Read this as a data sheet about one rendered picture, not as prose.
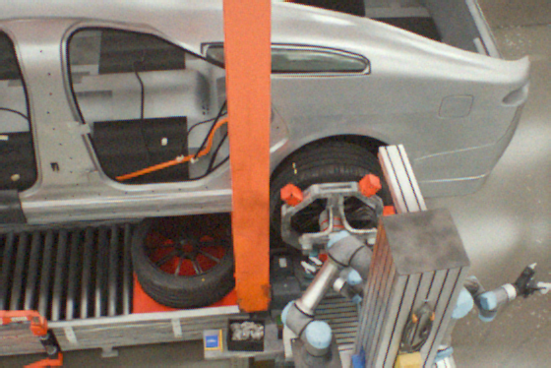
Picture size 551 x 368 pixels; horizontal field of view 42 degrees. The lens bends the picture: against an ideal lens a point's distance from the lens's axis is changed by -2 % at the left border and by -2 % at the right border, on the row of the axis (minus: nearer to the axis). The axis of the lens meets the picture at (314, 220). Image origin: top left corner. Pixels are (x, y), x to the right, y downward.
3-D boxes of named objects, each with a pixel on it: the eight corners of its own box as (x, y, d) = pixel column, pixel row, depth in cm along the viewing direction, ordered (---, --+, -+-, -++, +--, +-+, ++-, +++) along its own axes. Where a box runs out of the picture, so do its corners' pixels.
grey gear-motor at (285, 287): (292, 267, 466) (294, 234, 439) (300, 323, 441) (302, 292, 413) (264, 269, 464) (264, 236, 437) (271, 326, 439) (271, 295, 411)
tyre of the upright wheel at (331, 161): (381, 130, 386) (258, 150, 384) (390, 163, 371) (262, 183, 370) (381, 207, 438) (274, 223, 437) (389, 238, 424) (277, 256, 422)
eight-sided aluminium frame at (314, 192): (373, 240, 420) (386, 178, 378) (375, 250, 416) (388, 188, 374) (279, 248, 414) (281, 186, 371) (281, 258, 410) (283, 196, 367)
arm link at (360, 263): (385, 257, 317) (389, 299, 360) (367, 242, 322) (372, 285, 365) (367, 276, 314) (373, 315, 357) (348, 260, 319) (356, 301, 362)
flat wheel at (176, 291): (221, 210, 468) (219, 185, 450) (260, 288, 432) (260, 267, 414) (123, 240, 449) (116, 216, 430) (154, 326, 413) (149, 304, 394)
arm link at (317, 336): (318, 361, 333) (319, 347, 323) (297, 342, 339) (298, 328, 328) (336, 345, 339) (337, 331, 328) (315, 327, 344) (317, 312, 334)
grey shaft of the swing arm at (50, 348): (65, 356, 421) (44, 313, 382) (64, 364, 418) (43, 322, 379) (49, 357, 420) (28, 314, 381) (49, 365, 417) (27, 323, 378)
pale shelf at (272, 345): (280, 326, 400) (280, 323, 398) (284, 353, 390) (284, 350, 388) (203, 333, 395) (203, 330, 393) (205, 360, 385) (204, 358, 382)
